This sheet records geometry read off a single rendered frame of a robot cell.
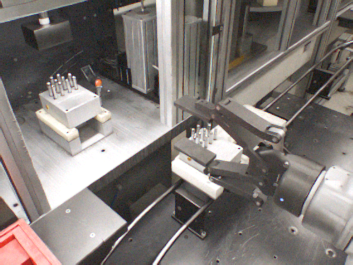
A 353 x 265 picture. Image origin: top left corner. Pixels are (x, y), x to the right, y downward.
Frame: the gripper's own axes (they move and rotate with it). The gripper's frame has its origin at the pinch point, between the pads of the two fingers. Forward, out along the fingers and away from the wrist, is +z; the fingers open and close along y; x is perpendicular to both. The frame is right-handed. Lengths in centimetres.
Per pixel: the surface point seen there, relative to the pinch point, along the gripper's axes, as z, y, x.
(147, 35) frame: 38.0, -1.7, -26.7
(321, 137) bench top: -6, -44, -75
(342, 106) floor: 13, -112, -226
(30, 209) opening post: 21.4, -17.9, 22.2
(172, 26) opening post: 21.4, 6.7, -19.0
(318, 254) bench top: -24, -44, -26
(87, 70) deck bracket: 63, -19, -21
